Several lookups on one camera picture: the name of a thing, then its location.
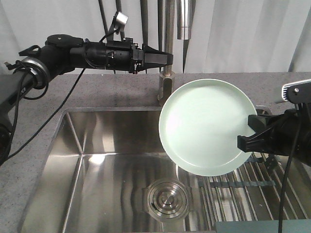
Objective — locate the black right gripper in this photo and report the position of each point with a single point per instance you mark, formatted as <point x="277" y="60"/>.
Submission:
<point x="287" y="134"/>

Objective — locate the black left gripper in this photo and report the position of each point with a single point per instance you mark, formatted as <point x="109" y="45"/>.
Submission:
<point x="123" y="56"/>

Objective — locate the light green round plate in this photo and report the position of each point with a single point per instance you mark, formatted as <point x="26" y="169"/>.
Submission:
<point x="199" y="125"/>

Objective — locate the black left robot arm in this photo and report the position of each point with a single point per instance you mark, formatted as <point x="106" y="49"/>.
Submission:
<point x="63" y="54"/>

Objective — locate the green metal dish drying rack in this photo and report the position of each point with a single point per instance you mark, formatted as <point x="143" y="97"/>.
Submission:
<point x="247" y="199"/>

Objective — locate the chrome kitchen faucet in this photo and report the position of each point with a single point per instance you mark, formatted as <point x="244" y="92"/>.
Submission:
<point x="169" y="12"/>

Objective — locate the white pleated curtain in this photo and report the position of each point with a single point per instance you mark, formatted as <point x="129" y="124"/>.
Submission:
<point x="227" y="36"/>

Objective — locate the round steel sink drain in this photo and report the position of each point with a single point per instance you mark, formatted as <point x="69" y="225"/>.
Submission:
<point x="167" y="200"/>

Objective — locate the stainless steel sink basin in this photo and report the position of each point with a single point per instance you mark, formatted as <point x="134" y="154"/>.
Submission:
<point x="98" y="164"/>

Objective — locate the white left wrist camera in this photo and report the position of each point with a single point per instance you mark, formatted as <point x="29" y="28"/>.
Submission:
<point x="120" y="18"/>

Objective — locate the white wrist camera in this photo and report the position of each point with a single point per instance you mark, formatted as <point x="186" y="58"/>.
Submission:
<point x="296" y="92"/>
<point x="120" y="18"/>

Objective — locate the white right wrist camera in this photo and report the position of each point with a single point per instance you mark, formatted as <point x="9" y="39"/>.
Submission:
<point x="296" y="92"/>

